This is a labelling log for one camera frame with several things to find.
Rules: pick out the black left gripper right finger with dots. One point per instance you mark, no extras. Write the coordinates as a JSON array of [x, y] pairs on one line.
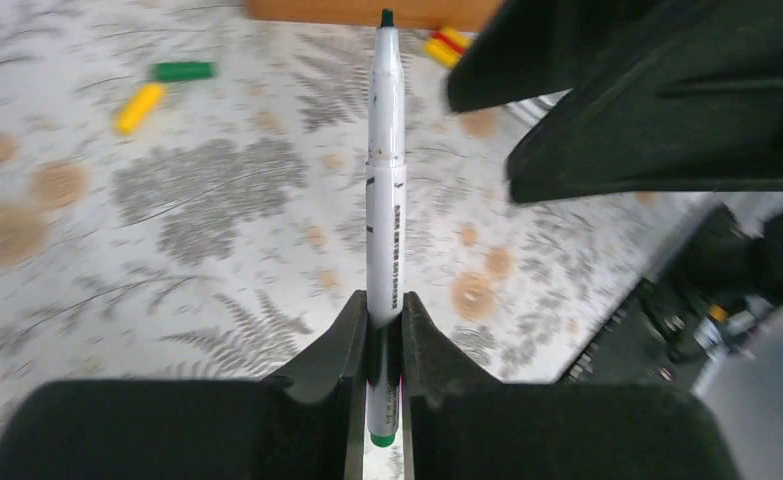
[[460, 422]]

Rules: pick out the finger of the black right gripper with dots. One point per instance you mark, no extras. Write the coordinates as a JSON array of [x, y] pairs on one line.
[[530, 48], [663, 121]]

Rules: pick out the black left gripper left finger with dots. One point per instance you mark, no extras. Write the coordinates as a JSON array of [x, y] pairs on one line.
[[305, 420]]

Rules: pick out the yellow pen cap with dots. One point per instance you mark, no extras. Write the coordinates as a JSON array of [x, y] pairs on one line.
[[455, 37], [442, 53], [138, 107]]

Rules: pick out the white marker green end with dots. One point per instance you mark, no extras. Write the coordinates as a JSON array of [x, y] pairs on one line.
[[386, 204]]

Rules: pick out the green pen cap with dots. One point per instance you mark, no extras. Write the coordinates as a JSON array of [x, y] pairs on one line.
[[171, 72]]

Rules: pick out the red pen cap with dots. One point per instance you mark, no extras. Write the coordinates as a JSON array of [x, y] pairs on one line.
[[437, 35]]

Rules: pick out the wooden compartment tray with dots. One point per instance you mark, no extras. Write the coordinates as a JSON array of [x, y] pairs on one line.
[[466, 15]]

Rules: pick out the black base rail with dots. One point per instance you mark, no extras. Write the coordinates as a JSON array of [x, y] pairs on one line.
[[651, 337]]

